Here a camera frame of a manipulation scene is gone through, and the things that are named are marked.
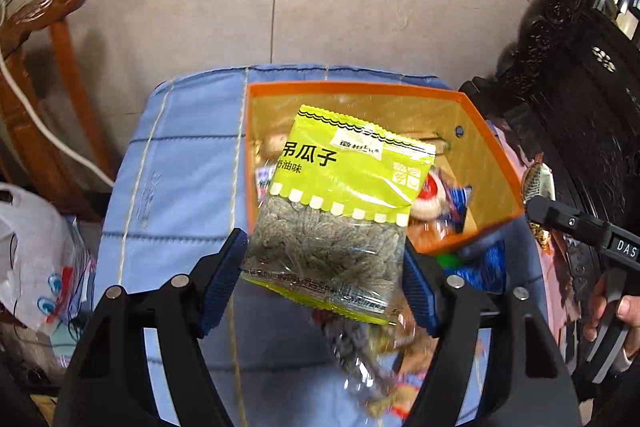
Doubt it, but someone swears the person right hand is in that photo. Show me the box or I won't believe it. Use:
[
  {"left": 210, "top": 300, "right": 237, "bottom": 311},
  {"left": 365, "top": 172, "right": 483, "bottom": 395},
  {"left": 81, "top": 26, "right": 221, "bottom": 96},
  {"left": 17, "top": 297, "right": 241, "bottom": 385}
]
[{"left": 584, "top": 275, "right": 640, "bottom": 373}]

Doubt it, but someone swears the brown pastry clear tray pack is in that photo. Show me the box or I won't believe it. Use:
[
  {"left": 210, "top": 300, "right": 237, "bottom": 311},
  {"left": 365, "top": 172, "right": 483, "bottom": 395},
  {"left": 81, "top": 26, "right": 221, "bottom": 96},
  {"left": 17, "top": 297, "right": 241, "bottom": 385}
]
[{"left": 312, "top": 294, "right": 438, "bottom": 421}]

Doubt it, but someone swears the carved wooden chair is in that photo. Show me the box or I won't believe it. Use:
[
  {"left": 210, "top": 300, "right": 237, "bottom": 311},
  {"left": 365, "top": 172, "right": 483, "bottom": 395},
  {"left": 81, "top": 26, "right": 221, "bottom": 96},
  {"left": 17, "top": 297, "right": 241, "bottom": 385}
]
[{"left": 1, "top": 0, "right": 119, "bottom": 222}]

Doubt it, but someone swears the blue snack bag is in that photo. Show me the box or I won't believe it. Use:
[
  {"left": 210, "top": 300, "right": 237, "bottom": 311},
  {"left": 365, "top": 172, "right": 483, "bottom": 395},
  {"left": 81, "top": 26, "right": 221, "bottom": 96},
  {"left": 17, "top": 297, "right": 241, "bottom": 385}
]
[{"left": 437, "top": 239, "right": 506, "bottom": 294}]

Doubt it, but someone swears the white plastic shopping bag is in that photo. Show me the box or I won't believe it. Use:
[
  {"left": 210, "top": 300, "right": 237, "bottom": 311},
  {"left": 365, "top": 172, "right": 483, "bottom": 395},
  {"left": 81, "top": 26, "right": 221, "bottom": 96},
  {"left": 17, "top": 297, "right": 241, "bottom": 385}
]
[{"left": 1, "top": 183, "right": 92, "bottom": 334}]

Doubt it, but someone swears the blue checked tablecloth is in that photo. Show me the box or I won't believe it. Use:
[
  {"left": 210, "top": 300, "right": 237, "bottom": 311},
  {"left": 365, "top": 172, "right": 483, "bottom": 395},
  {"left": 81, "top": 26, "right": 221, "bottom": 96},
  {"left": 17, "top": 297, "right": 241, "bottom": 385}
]
[{"left": 93, "top": 63, "right": 551, "bottom": 427}]

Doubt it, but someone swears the white power cable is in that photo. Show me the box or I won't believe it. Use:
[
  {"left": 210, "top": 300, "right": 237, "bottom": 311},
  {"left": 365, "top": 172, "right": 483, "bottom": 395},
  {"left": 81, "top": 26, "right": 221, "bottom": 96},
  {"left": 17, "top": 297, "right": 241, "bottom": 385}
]
[{"left": 0, "top": 1, "right": 116, "bottom": 189}]

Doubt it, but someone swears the small blue snack packet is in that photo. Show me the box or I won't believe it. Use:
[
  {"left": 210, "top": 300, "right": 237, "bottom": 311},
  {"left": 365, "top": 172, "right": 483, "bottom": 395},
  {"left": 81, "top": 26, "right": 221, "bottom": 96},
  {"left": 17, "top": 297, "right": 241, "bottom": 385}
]
[{"left": 446, "top": 185, "right": 473, "bottom": 233}]

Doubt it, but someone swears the pink cloth table edge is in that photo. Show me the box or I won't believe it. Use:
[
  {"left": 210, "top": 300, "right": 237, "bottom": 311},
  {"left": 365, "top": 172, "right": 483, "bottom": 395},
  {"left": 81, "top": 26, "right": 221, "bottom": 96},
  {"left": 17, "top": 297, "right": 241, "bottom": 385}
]
[{"left": 488, "top": 119, "right": 582, "bottom": 355}]

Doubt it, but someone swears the red round cracker packet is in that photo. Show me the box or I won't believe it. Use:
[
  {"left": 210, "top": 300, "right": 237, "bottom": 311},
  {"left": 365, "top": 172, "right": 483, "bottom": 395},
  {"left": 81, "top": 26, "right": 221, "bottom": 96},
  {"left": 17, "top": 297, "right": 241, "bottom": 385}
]
[{"left": 410, "top": 173, "right": 449, "bottom": 221}]

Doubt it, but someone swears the dark carved wooden cabinet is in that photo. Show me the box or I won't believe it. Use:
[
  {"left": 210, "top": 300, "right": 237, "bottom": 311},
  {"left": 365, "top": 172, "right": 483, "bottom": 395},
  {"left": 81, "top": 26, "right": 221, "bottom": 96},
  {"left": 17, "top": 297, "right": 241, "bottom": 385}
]
[{"left": 456, "top": 0, "right": 640, "bottom": 287}]

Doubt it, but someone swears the orange cardboard box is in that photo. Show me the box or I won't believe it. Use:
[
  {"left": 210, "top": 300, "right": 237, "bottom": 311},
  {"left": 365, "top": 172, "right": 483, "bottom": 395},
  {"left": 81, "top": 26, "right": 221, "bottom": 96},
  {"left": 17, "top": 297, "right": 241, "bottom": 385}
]
[{"left": 246, "top": 81, "right": 524, "bottom": 255}]

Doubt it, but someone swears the yellow green melon seed bag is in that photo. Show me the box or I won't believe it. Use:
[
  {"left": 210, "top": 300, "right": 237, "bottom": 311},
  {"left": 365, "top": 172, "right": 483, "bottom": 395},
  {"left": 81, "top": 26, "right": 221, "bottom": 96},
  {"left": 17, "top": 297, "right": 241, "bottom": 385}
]
[{"left": 242, "top": 105, "right": 436, "bottom": 325}]

